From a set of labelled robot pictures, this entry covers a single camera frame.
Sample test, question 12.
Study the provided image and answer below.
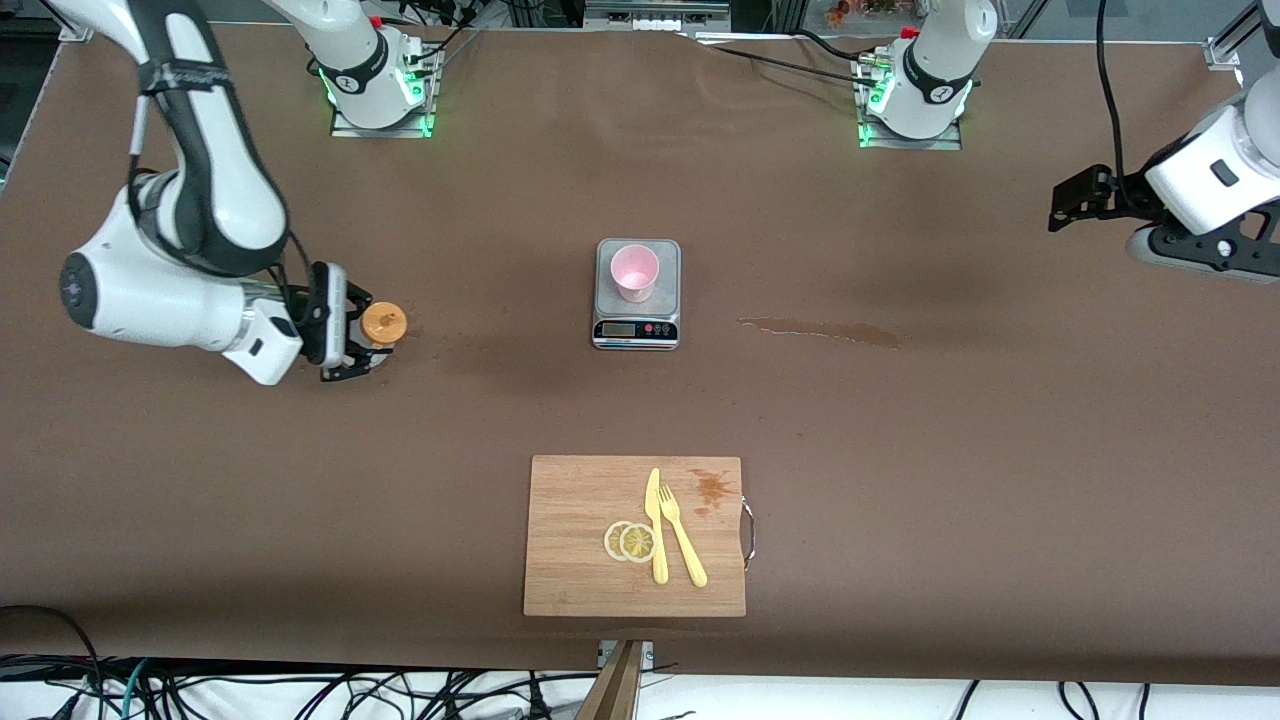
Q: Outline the long black table cable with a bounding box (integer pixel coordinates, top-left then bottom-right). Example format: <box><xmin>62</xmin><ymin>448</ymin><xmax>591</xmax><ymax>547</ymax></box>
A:
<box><xmin>690</xmin><ymin>33</ymin><xmax>881</xmax><ymax>89</ymax></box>

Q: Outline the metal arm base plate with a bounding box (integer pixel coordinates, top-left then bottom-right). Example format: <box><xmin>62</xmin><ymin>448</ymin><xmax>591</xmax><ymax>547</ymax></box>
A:
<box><xmin>330</xmin><ymin>40</ymin><xmax>441</xmax><ymax>139</ymax></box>
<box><xmin>857</xmin><ymin>55</ymin><xmax>964</xmax><ymax>151</ymax></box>

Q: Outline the teal floor cable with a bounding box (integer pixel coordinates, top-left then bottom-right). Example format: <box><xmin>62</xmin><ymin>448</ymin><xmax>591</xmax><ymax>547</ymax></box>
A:
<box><xmin>118</xmin><ymin>658</ymin><xmax>151</xmax><ymax>720</ymax></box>

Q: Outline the yellow plastic knife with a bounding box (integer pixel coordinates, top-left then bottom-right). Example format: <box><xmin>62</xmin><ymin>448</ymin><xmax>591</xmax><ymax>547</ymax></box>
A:
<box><xmin>645</xmin><ymin>467</ymin><xmax>670</xmax><ymax>585</ymax></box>

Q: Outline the pink plastic cup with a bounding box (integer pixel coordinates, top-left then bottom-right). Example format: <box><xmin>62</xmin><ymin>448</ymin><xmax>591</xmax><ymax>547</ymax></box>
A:
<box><xmin>610</xmin><ymin>244</ymin><xmax>661</xmax><ymax>304</ymax></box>

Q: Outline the clear sauce bottle orange cap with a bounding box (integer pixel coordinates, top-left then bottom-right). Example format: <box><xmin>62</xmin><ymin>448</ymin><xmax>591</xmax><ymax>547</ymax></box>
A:
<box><xmin>358</xmin><ymin>300</ymin><xmax>409</xmax><ymax>351</ymax></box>

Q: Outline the yellow plastic fork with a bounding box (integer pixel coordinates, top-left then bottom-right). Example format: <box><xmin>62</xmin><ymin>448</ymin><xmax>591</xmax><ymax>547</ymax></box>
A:
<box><xmin>659</xmin><ymin>484</ymin><xmax>709</xmax><ymax>589</ymax></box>

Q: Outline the wooden cutting board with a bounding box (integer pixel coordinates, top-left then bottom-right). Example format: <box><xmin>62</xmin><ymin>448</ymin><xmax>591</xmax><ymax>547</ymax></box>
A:
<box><xmin>523</xmin><ymin>455</ymin><xmax>757</xmax><ymax>618</ymax></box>

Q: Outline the black looped floor cable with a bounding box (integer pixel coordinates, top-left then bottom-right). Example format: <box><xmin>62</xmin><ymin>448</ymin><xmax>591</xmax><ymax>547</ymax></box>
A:
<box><xmin>0</xmin><ymin>605</ymin><xmax>106</xmax><ymax>720</ymax></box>

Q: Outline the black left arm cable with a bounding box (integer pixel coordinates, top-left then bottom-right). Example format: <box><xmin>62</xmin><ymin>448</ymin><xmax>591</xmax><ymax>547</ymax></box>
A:
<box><xmin>1095</xmin><ymin>0</ymin><xmax>1136</xmax><ymax>216</ymax></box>

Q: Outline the wooden post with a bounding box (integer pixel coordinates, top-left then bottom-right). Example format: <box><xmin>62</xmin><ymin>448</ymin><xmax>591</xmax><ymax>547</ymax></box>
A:
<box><xmin>575</xmin><ymin>640</ymin><xmax>646</xmax><ymax>720</ymax></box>

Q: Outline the silver digital kitchen scale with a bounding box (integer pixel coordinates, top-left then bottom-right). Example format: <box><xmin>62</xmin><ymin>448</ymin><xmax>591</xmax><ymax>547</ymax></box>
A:
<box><xmin>592</xmin><ymin>237</ymin><xmax>683</xmax><ymax>351</ymax></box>

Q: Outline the short curved black cable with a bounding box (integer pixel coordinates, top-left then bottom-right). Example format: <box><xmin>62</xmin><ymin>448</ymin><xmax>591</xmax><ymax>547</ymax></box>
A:
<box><xmin>795</xmin><ymin>28</ymin><xmax>886</xmax><ymax>63</ymax></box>

